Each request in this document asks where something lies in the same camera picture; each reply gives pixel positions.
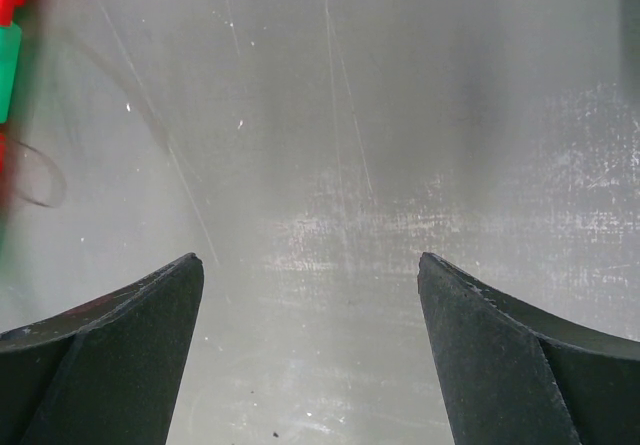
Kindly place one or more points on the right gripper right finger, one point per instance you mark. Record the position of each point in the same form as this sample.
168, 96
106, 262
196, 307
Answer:
511, 373

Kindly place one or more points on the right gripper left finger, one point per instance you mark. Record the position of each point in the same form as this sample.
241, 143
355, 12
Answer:
107, 371

